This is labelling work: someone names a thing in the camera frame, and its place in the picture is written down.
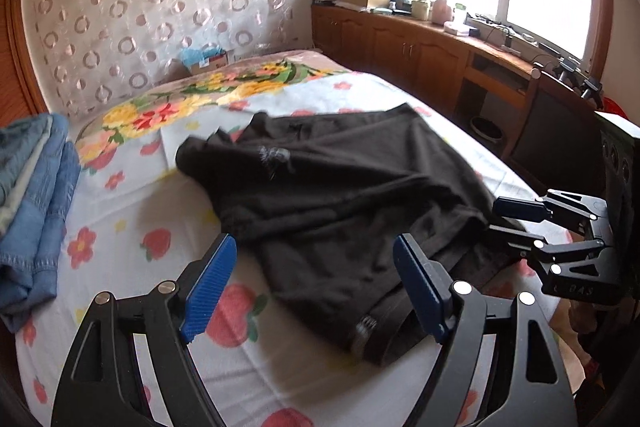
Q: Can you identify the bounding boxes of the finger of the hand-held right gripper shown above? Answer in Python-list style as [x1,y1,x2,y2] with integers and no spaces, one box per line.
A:
[492,189,608,223]
[487,227,608,275]

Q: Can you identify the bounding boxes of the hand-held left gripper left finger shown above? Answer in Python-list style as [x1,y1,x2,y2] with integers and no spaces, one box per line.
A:
[50,233,238,427]

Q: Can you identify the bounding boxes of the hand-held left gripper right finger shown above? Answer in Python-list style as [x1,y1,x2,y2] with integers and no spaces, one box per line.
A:
[392,233,576,427]

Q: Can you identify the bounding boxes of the black pants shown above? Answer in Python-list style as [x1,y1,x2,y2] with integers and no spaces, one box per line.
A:
[176,103,526,367]

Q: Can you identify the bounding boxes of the dark chair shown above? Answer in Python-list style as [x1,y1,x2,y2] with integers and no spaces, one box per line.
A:
[507,77,606,198]

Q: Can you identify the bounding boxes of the black trash bin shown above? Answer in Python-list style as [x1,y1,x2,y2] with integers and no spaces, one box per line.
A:
[470,116,503,148]

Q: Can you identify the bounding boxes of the strawberry print bed sheet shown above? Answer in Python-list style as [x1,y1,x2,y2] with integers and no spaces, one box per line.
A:
[15,69,573,427]

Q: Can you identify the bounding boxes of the red object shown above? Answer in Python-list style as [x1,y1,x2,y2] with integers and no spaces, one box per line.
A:
[597,96,626,120]

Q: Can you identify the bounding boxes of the blue folded jeans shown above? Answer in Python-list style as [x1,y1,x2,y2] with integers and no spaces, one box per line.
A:
[0,114,82,334]

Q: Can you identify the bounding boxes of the floral blanket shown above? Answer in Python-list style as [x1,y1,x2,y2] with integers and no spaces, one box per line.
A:
[75,49,351,168]

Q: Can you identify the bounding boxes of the wooden cabinet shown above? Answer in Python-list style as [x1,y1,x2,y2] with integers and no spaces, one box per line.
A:
[310,2,546,158]

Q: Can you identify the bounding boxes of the small cardboard box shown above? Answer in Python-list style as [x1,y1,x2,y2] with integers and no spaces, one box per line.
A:
[189,51,236,75]

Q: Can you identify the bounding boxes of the grey-blue folded jeans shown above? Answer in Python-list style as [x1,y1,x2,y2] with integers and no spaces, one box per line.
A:
[0,114,55,233]

